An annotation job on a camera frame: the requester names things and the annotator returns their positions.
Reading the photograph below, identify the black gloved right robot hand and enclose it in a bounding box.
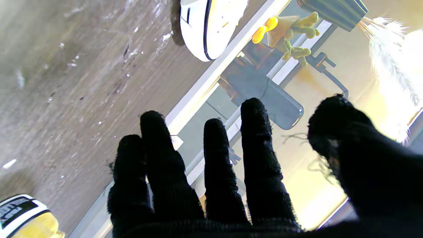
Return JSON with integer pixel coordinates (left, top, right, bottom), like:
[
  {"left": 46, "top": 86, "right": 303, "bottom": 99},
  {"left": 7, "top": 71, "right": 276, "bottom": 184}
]
[{"left": 107, "top": 94, "right": 423, "bottom": 238}]

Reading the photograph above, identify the orange canvas sneaker with laces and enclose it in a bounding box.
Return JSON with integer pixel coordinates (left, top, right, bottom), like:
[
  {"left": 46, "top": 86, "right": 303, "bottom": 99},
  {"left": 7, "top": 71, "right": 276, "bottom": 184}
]
[{"left": 178, "top": 0, "right": 248, "bottom": 62}]

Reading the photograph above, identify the white pampas grass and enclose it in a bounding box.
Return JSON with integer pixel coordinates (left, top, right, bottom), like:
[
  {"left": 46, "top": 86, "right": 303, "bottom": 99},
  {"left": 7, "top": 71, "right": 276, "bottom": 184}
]
[{"left": 357, "top": 17, "right": 423, "bottom": 144}]

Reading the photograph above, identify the black kitchen faucet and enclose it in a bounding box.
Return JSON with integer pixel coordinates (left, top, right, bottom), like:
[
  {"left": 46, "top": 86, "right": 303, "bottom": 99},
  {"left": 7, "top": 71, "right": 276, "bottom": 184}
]
[{"left": 306, "top": 52, "right": 349, "bottom": 99}]

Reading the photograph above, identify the dark low stand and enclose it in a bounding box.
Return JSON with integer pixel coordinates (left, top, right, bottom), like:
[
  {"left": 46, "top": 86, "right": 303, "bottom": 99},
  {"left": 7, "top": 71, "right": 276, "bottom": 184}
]
[{"left": 231, "top": 42, "right": 275, "bottom": 78}]

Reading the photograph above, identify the dark green ribbed vase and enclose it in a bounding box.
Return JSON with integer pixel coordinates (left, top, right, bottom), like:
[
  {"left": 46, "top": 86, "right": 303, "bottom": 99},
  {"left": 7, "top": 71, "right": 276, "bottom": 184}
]
[{"left": 296, "top": 0, "right": 369, "bottom": 32}]

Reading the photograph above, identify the yellow cactus ornament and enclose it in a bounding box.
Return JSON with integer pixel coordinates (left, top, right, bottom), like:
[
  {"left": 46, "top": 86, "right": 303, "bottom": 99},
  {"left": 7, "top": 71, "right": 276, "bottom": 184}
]
[{"left": 267, "top": 12, "right": 320, "bottom": 66}]

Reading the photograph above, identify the yellow oval fruit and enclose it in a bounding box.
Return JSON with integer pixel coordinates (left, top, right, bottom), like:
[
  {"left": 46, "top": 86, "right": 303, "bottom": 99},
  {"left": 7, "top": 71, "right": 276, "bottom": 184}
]
[
  {"left": 252, "top": 25, "right": 268, "bottom": 44},
  {"left": 264, "top": 17, "right": 279, "bottom": 32}
]

